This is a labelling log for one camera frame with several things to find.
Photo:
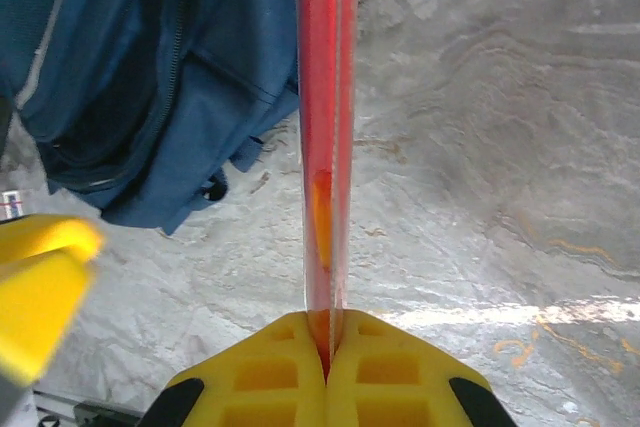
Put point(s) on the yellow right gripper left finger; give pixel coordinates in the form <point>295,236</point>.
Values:
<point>270,377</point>

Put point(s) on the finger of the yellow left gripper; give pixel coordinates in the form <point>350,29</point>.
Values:
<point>55,237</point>
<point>40,312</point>

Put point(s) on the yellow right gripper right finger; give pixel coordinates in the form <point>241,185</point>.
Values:
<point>390,377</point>

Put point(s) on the navy blue student backpack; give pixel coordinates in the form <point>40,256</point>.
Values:
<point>125,47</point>

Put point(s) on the red cover book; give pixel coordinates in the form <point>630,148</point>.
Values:
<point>320,97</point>

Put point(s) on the white red card box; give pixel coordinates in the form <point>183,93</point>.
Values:
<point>12,206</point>

